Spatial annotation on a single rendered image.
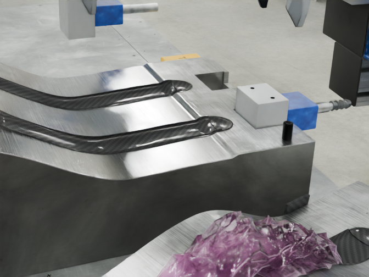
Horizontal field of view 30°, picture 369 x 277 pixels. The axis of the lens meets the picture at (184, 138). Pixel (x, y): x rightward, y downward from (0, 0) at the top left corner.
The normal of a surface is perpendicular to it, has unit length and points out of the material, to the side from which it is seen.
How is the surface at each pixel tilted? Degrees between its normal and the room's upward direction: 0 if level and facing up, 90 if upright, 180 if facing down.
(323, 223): 0
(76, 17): 90
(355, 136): 0
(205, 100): 0
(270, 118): 90
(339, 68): 90
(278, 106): 90
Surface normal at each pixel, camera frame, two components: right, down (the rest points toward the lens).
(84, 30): 0.38, 0.43
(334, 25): -0.95, 0.11
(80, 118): 0.19, -0.90
